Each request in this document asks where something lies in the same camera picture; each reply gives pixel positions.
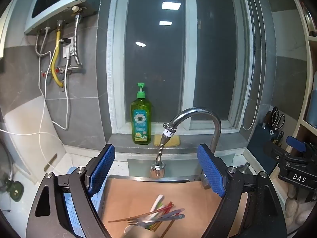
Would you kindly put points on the cream shelf unit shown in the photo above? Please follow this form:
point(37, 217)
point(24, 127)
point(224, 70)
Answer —
point(303, 119)

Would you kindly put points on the yellow sponge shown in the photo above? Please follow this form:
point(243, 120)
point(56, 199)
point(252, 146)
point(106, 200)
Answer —
point(171, 140)

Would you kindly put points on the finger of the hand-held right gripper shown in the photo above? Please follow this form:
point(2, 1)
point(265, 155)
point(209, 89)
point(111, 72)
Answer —
point(272, 150)
point(296, 143)

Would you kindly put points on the person's right hand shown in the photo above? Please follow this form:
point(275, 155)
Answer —
point(294, 210)

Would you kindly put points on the red topped wooden chopstick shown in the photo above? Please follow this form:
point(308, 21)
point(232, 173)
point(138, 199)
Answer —
point(169, 206)

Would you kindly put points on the blue plastic basket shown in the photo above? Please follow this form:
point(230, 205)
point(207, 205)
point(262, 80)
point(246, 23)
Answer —
point(73, 213)

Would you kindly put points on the brown wooden chopstick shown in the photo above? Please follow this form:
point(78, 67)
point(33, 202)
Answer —
point(167, 228)

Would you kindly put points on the green plastic spoon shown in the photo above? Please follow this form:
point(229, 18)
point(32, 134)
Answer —
point(153, 226)

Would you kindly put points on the chrome faucet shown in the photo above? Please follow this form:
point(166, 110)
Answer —
point(198, 111)

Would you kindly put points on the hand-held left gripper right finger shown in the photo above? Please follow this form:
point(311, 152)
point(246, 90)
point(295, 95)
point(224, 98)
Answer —
point(211, 172)

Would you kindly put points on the white cutting board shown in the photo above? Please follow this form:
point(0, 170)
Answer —
point(27, 119)

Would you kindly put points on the white wall socket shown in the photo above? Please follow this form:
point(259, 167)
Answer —
point(69, 52)

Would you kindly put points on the white spoon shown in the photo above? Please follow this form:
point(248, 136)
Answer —
point(157, 202)

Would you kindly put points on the green dish soap bottle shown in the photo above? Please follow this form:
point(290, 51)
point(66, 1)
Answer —
point(140, 119)

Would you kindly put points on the dark blue knife holder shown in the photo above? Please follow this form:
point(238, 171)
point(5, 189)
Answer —
point(260, 148)

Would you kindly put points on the metal water pipe valve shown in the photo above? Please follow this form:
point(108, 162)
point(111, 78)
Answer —
point(74, 68)

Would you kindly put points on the white window frame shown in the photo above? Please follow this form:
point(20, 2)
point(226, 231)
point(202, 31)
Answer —
point(115, 54)

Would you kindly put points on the brown mat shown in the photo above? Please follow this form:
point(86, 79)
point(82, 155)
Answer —
point(138, 193)

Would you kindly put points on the metal spoon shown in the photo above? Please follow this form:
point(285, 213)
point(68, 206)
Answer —
point(177, 211)

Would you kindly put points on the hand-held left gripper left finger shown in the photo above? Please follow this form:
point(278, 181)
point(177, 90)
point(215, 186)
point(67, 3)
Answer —
point(101, 172)

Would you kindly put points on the metal fork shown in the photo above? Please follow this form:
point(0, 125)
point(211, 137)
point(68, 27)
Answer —
point(133, 222)

